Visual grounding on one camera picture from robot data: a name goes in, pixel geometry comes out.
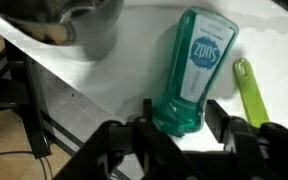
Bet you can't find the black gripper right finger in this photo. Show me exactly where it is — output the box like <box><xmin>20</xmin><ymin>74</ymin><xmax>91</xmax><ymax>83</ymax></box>
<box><xmin>186</xmin><ymin>100</ymin><xmax>288</xmax><ymax>180</ymax></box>

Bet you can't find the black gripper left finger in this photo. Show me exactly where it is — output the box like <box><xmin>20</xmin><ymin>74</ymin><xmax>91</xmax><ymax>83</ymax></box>
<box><xmin>55</xmin><ymin>99</ymin><xmax>198</xmax><ymax>180</ymax></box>

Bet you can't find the teal dish soap bottle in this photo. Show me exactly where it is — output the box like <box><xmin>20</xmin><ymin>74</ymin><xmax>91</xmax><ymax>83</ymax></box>
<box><xmin>153</xmin><ymin>7</ymin><xmax>239</xmax><ymax>137</ymax></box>

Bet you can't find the stainless steel cup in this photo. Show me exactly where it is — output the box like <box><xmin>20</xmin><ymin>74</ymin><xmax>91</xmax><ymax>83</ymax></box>
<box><xmin>0</xmin><ymin>0</ymin><xmax>124</xmax><ymax>61</ymax></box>

